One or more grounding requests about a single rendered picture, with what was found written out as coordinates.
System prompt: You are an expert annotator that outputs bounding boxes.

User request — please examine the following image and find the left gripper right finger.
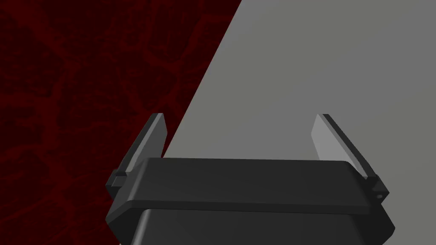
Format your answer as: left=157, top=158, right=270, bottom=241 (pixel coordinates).
left=311, top=114, right=390, bottom=204

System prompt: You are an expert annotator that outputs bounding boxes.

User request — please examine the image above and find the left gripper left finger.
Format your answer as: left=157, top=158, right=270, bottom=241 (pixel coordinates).
left=105, top=113, right=168, bottom=199

